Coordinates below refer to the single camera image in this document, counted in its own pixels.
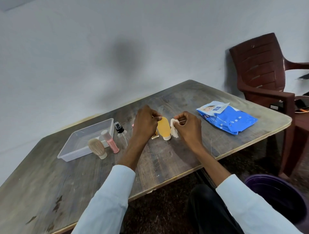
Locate person's right hand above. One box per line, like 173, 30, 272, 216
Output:
173, 111, 203, 150

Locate beige shaving brush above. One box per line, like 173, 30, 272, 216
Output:
88, 138, 108, 160

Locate white wet wipe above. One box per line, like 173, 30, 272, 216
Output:
170, 118, 180, 139

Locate pink tube with white cap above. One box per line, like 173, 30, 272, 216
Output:
101, 130, 120, 154

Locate brown plastic chair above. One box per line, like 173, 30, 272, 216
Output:
229, 32, 309, 180

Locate clear spray bottle black cap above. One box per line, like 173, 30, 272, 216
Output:
114, 122, 131, 149

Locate orange squeeze bottle white cap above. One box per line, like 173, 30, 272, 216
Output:
157, 117, 172, 141

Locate person's left forearm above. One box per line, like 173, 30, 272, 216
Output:
71, 140, 146, 234

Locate person's left hand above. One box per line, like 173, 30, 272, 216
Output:
131, 105, 163, 145

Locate purple plastic bucket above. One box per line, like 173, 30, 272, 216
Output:
243, 174, 309, 227

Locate clear plastic tray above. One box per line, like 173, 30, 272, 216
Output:
57, 118, 115, 162

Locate blue wet wipes packet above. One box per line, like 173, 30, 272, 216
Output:
196, 102, 258, 135

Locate person's right forearm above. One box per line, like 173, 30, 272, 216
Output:
193, 145, 304, 234

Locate person's black trousers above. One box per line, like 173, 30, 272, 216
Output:
188, 184, 245, 234

